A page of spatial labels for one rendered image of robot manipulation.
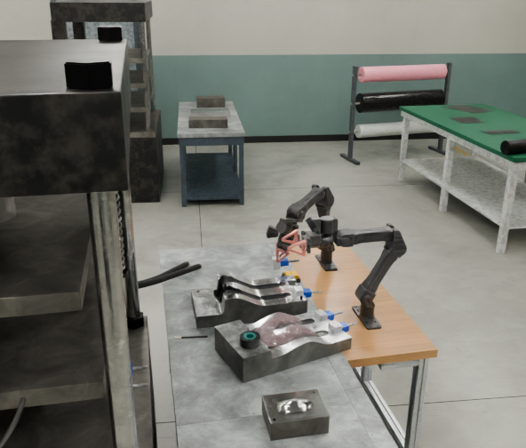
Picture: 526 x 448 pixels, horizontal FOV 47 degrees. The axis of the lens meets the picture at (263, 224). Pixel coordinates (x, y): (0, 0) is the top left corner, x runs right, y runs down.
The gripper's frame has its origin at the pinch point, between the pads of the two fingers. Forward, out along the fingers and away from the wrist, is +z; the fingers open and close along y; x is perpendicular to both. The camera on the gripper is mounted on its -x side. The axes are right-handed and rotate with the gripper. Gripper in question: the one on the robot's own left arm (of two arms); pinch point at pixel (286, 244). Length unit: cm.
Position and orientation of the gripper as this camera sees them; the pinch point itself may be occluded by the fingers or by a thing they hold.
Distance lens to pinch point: 251.2
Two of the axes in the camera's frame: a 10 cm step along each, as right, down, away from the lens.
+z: -9.8, 0.9, -1.9
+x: 0.1, 9.3, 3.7
